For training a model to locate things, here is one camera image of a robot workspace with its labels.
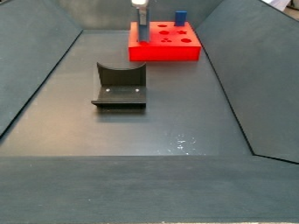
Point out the blue rounded block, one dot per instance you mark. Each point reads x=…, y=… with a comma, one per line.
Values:
x=181, y=17

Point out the grey-blue arch block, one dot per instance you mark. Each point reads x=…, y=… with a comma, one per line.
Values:
x=143, y=24

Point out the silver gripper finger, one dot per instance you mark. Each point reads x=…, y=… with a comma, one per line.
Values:
x=139, y=3

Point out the red shape-sorting board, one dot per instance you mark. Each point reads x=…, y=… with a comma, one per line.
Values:
x=173, y=43

